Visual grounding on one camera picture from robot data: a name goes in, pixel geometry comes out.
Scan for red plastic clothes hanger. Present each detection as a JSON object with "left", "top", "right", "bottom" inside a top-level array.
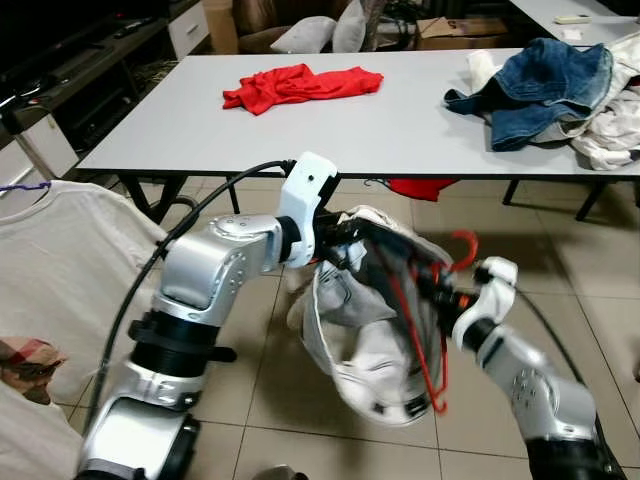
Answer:
[{"left": 380, "top": 230, "right": 481, "bottom": 416}]

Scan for white shorts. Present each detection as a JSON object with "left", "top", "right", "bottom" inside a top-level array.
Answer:
[{"left": 288, "top": 205, "right": 456, "bottom": 429}]

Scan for purple plastic clothes hanger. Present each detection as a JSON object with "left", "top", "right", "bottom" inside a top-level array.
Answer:
[{"left": 0, "top": 182, "right": 51, "bottom": 195}]

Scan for red cloth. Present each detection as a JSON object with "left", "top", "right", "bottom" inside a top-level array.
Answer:
[{"left": 385, "top": 178, "right": 459, "bottom": 203}]

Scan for red garment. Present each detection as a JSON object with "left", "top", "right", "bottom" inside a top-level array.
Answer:
[{"left": 222, "top": 63, "right": 385, "bottom": 116}]

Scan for grey pillow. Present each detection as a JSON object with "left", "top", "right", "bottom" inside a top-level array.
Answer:
[
  {"left": 332, "top": 0, "right": 369, "bottom": 53},
  {"left": 270, "top": 15, "right": 338, "bottom": 54}
]

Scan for blue denim jeans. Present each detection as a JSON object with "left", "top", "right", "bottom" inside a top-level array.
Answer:
[{"left": 445, "top": 38, "right": 616, "bottom": 153}]

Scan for white cloth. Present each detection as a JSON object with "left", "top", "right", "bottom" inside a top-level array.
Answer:
[{"left": 467, "top": 50, "right": 501, "bottom": 93}]

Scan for cream stitched garment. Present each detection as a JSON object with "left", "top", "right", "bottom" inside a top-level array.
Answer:
[{"left": 570, "top": 30, "right": 640, "bottom": 171}]

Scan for brown armchair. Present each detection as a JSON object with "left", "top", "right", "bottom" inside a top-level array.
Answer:
[{"left": 232, "top": 0, "right": 371, "bottom": 53}]

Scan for open cardboard box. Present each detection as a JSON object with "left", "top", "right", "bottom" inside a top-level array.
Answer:
[{"left": 415, "top": 15, "right": 511, "bottom": 49}]

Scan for white drawer front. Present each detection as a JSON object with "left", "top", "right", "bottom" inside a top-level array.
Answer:
[{"left": 168, "top": 0, "right": 212, "bottom": 59}]

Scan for white t-shirt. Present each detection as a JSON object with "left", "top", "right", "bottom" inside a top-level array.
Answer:
[{"left": 0, "top": 180, "right": 169, "bottom": 480}]

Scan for black tv cabinet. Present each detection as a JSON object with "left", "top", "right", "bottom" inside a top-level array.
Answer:
[{"left": 0, "top": 0, "right": 213, "bottom": 186}]

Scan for white table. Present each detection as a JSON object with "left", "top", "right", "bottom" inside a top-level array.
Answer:
[{"left": 510, "top": 0, "right": 640, "bottom": 46}]

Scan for plaid fabric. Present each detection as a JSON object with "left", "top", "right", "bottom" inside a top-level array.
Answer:
[{"left": 0, "top": 335, "right": 67, "bottom": 406}]

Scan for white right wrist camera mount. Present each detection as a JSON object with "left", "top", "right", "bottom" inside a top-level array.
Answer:
[{"left": 452, "top": 257, "right": 519, "bottom": 346}]

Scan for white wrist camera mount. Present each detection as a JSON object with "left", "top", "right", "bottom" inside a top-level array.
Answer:
[
  {"left": 277, "top": 152, "right": 339, "bottom": 269},
  {"left": 452, "top": 257, "right": 519, "bottom": 346}
]

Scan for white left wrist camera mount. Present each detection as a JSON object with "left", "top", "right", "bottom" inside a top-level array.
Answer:
[{"left": 277, "top": 152, "right": 339, "bottom": 269}]

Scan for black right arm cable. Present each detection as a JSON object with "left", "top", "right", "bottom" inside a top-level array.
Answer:
[{"left": 515, "top": 290, "right": 611, "bottom": 480}]

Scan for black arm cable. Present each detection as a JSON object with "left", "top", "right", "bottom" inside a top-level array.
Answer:
[
  {"left": 515, "top": 290, "right": 611, "bottom": 480},
  {"left": 85, "top": 160, "right": 299, "bottom": 431}
]

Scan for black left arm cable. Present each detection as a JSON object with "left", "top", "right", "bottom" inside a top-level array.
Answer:
[{"left": 85, "top": 160, "right": 299, "bottom": 431}]

